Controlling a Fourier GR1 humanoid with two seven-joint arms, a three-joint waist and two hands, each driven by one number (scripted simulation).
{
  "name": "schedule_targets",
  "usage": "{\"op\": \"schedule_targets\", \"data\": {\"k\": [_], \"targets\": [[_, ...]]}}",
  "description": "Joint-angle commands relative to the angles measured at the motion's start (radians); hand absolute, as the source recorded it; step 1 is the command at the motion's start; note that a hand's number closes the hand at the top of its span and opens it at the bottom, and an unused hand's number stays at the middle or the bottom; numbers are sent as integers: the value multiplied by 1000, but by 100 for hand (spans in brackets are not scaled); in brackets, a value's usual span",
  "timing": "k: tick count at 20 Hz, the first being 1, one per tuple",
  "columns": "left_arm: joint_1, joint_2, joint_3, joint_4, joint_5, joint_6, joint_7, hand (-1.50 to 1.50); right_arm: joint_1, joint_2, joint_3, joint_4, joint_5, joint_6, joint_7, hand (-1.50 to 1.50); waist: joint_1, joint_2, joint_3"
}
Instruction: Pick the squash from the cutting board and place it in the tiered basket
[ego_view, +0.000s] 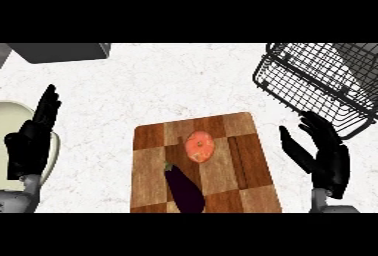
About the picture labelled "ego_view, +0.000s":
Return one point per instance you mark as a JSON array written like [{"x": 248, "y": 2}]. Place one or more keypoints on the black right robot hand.
[{"x": 328, "y": 156}]

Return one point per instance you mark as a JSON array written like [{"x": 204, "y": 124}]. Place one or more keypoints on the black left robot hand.
[{"x": 30, "y": 143}]

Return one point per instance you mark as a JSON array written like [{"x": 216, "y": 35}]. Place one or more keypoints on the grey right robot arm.
[{"x": 325, "y": 203}]

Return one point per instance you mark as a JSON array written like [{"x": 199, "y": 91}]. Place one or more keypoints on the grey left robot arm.
[{"x": 22, "y": 196}]

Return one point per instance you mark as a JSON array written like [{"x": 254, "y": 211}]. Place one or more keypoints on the checkered wooden cutting board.
[{"x": 204, "y": 163}]

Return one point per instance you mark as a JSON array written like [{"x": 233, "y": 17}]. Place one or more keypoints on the pale cream plate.
[{"x": 12, "y": 133}]

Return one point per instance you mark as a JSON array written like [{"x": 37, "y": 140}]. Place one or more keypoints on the dark grey appliance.
[{"x": 61, "y": 51}]

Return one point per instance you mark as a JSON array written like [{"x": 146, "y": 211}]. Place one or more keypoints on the dark purple eggplant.
[{"x": 186, "y": 193}]

